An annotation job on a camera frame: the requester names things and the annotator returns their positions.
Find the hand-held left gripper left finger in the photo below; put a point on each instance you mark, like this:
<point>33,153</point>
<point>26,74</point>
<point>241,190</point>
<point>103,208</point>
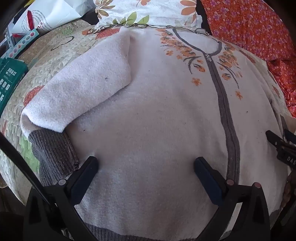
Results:
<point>83,177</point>

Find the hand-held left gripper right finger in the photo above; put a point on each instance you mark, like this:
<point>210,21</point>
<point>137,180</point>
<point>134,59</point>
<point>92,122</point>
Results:
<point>205,182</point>

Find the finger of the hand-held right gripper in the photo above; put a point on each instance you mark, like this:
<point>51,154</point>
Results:
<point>274,138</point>
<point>290,136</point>

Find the white sweater with grey trim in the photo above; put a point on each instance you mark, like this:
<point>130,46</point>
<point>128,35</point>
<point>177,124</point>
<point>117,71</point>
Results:
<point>150,115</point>

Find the person's right hand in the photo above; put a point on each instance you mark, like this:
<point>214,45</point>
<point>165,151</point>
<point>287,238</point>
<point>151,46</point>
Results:
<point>287,190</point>

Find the orange floral pillow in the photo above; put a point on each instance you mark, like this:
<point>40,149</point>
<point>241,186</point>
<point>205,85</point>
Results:
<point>249,27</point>

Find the patchwork quilt with orange hearts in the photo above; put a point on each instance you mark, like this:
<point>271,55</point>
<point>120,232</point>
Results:
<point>57,58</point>

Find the green cardboard box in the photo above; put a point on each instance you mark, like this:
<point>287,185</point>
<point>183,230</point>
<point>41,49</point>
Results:
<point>9,78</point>

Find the dark cloth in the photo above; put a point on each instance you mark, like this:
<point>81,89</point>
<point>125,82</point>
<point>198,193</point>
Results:
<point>204,16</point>

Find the light blue box with shapes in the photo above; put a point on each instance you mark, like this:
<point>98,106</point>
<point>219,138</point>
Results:
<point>23,42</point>

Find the white paper bag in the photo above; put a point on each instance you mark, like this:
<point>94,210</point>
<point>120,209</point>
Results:
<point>53,14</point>

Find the white floral pillow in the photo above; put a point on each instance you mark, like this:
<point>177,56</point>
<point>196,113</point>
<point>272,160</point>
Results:
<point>157,11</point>

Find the grey metal rail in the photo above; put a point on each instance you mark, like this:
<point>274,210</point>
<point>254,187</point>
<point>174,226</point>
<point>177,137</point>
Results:
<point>8,39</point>

